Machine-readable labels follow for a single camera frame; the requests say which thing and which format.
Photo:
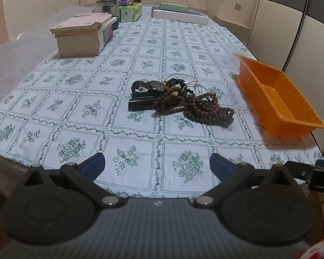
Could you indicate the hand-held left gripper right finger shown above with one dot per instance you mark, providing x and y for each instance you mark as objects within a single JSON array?
[{"x": 218, "y": 164}]

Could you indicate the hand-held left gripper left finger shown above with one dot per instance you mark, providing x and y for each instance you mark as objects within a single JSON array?
[{"x": 93, "y": 164}]

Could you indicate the orange plastic tray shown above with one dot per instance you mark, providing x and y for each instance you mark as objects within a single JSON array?
[{"x": 275, "y": 99}]

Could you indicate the black rectangular case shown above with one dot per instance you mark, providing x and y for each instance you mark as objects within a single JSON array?
[{"x": 140, "y": 104}]

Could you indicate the black bangle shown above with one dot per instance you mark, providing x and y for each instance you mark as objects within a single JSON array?
[{"x": 156, "y": 87}]

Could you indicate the person's patterned clothing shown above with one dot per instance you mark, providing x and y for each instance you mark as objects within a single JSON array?
[{"x": 322, "y": 249}]

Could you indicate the beige cardboard box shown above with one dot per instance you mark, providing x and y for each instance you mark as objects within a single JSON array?
[{"x": 78, "y": 37}]

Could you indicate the grey white wardrobe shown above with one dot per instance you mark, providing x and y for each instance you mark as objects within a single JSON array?
[{"x": 321, "y": 32}]

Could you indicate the clear plastic mattress cover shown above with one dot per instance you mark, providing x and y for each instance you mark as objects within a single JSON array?
[{"x": 21, "y": 51}]

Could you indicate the white nightstand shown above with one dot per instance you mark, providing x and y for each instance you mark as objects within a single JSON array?
[{"x": 232, "y": 24}]

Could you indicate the dark teal pouch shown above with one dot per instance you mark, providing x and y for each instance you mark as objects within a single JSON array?
[{"x": 115, "y": 23}]

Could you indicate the long white box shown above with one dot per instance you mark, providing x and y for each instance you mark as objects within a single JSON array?
[{"x": 178, "y": 17}]

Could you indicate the green tissue box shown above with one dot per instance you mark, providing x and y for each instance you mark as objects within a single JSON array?
[
  {"x": 115, "y": 13},
  {"x": 129, "y": 13}
]

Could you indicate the flat dark blue box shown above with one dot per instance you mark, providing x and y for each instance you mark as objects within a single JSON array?
[{"x": 197, "y": 12}]

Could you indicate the jar with dark lid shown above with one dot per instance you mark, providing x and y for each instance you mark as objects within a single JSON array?
[{"x": 105, "y": 5}]

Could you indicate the flat green box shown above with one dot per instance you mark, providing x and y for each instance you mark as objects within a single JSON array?
[{"x": 174, "y": 6}]

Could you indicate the wall socket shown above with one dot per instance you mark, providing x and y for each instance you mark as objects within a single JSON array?
[{"x": 238, "y": 6}]

